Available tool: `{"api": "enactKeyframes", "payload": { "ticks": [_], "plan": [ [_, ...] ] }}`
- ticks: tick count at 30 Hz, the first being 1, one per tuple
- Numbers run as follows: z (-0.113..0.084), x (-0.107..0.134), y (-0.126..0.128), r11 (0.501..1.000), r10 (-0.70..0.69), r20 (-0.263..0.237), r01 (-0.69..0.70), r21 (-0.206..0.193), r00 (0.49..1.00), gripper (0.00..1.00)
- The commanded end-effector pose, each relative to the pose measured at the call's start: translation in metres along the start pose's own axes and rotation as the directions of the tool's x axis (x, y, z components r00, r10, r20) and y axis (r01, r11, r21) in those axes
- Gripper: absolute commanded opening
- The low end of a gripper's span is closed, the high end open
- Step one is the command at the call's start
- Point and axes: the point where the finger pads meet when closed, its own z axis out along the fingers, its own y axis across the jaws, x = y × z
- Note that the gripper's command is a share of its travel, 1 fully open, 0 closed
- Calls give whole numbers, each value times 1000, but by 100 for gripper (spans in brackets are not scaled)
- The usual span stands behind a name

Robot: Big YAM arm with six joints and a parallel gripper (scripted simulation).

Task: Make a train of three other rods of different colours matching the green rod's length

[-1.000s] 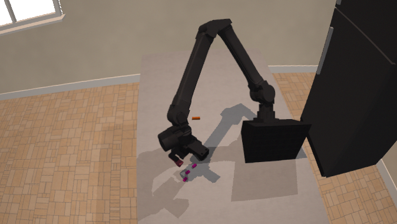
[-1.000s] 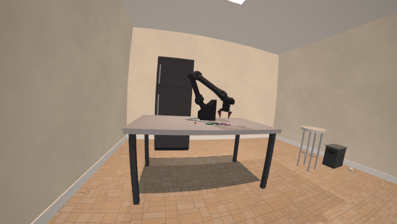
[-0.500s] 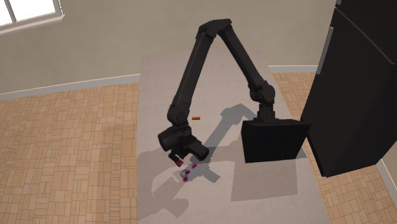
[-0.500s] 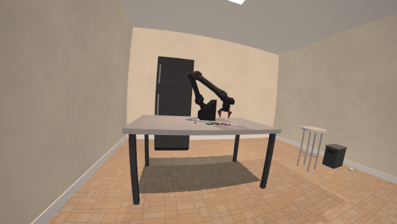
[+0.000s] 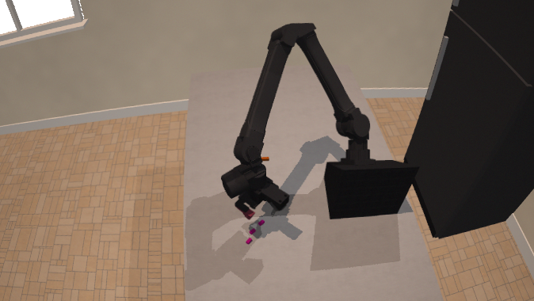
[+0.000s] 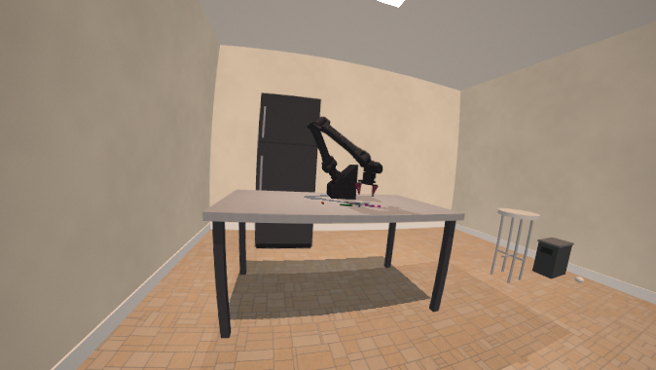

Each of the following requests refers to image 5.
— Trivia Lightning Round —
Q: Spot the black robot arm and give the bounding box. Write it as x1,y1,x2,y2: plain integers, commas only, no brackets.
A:
221,23,376,211

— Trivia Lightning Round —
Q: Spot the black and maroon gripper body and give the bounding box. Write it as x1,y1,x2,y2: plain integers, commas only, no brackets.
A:
235,183,266,212

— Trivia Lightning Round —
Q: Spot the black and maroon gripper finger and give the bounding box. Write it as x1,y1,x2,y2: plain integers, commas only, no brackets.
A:
237,208,255,220

